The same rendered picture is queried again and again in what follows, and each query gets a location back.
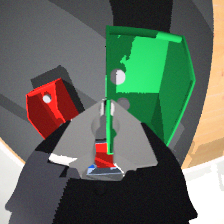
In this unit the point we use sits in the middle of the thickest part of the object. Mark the grey metal shelf rack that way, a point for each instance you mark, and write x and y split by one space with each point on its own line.
103 162

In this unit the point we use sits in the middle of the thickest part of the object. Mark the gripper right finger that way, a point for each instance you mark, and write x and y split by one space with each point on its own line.
137 147

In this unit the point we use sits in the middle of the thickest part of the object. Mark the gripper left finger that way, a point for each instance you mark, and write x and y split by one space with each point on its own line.
70 145

